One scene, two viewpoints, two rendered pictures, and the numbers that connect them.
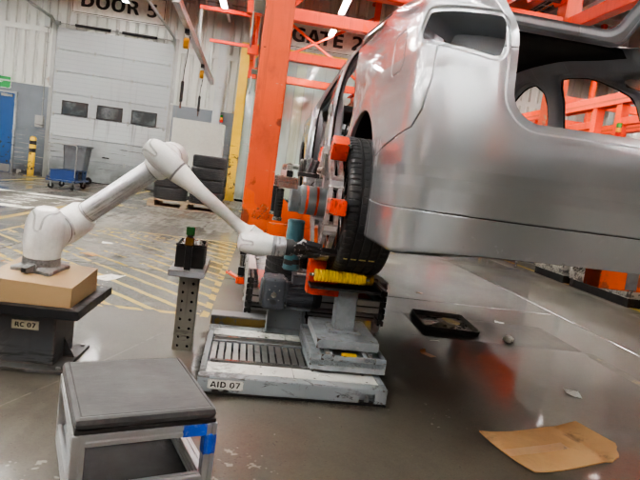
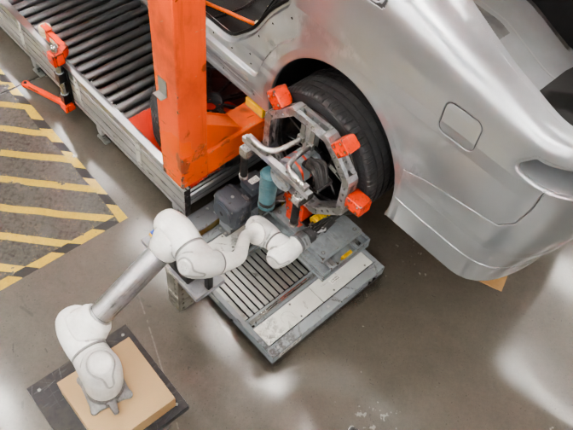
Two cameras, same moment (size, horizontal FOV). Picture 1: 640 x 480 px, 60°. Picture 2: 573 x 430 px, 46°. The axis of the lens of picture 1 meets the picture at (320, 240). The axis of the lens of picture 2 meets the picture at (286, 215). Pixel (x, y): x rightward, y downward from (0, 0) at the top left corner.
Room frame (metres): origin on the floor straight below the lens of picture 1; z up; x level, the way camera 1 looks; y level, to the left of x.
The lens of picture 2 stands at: (1.23, 1.38, 3.17)
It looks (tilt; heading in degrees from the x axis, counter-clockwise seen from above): 54 degrees down; 319
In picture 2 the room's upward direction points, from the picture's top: 9 degrees clockwise
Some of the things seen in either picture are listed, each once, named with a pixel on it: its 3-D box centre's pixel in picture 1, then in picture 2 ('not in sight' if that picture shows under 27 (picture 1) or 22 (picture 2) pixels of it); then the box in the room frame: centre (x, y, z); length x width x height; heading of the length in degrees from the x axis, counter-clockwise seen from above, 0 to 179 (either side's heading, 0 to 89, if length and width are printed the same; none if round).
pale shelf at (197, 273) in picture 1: (190, 266); (182, 260); (2.77, 0.63, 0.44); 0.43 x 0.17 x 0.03; 8
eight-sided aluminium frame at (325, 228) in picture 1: (325, 202); (307, 160); (2.71, 0.00, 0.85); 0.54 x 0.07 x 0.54; 8
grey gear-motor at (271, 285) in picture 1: (296, 304); (251, 200); (3.01, 0.08, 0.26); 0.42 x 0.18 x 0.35; 98
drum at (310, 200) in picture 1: (310, 200); (296, 168); (2.70, 0.07, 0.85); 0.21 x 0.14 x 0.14; 98
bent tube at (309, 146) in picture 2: (307, 161); (307, 160); (2.60, 0.11, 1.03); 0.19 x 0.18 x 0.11; 98
